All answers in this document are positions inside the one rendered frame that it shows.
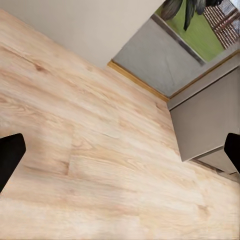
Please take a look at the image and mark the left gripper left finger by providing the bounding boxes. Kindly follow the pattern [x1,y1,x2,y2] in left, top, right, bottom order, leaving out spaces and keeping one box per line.
[0,133,26,193]

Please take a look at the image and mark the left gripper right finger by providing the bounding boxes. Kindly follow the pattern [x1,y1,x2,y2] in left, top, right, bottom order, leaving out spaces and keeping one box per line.
[224,132,240,172]

